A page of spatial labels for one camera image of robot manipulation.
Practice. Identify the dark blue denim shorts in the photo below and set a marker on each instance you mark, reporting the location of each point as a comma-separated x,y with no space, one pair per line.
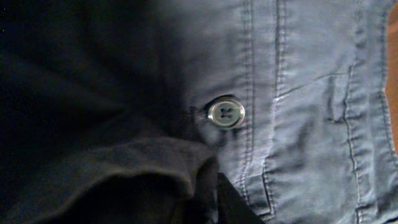
126,111

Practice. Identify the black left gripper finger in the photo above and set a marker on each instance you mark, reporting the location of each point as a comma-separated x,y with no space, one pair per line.
232,209

